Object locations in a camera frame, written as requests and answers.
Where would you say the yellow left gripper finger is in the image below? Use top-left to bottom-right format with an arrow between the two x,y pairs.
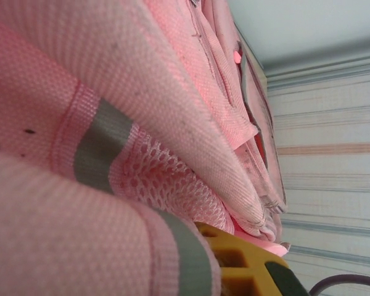
194,221 -> 289,296

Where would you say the pink school backpack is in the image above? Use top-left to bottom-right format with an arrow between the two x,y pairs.
0,0 -> 292,296

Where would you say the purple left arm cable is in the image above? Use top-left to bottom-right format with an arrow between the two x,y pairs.
308,273 -> 370,296

